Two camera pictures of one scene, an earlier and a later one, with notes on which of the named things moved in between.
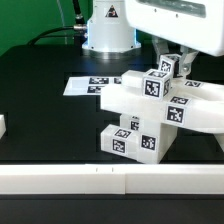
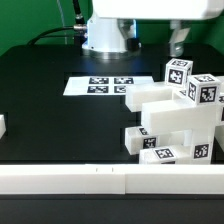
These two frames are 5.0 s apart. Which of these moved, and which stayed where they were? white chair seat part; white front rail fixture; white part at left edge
Moved: white chair seat part
Stayed: white front rail fixture; white part at left edge
